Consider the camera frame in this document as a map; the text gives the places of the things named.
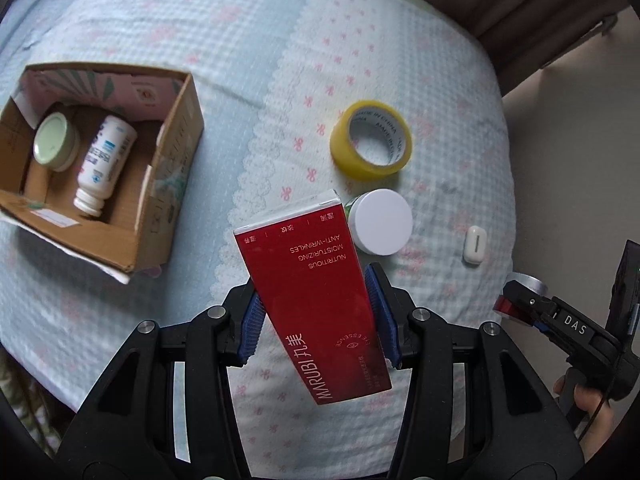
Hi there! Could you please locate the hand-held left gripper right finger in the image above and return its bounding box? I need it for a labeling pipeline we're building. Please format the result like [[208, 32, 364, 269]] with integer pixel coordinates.
[[364, 262, 586, 480]]

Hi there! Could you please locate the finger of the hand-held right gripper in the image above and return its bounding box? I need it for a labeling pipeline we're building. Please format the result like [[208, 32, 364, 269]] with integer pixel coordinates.
[[502, 280, 557, 335]]

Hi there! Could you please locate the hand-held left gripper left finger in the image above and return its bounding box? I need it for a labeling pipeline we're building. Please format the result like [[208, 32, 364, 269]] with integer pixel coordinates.
[[55, 280, 266, 480]]

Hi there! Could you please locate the red jar with silver lid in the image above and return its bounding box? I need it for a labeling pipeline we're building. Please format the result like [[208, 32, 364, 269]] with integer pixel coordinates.
[[492, 272, 549, 322]]

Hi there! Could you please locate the red cosmetics carton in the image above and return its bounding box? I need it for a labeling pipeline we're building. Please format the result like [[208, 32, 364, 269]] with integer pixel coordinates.
[[234, 189, 394, 407]]

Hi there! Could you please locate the cardboard box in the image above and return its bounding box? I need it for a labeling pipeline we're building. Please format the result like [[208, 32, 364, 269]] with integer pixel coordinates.
[[0, 62, 205, 286]]

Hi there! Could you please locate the person's right hand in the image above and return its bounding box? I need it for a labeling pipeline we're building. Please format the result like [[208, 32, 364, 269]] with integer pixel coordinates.
[[552, 375, 617, 444]]

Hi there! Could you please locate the white earbuds case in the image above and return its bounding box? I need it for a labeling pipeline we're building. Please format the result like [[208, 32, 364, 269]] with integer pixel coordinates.
[[462, 225, 487, 266]]

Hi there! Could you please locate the white-lidded round jar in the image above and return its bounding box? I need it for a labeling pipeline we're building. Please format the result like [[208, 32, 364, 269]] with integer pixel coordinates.
[[345, 188, 414, 257]]

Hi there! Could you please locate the yellow packing tape roll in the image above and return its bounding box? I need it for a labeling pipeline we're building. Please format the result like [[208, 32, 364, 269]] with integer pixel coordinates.
[[330, 100, 414, 182]]

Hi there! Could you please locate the white pill bottle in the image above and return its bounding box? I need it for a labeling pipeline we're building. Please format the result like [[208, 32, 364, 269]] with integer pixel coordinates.
[[73, 115, 138, 218]]

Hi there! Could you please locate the light blue checked bedsheet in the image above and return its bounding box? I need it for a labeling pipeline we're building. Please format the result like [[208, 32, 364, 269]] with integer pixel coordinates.
[[0, 0, 519, 480]]

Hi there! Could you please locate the green-lidded cream jar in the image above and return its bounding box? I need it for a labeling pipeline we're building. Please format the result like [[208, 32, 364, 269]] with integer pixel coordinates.
[[33, 112, 81, 172]]

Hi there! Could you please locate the brown curtain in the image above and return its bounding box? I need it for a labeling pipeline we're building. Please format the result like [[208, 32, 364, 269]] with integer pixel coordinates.
[[390, 0, 640, 97]]

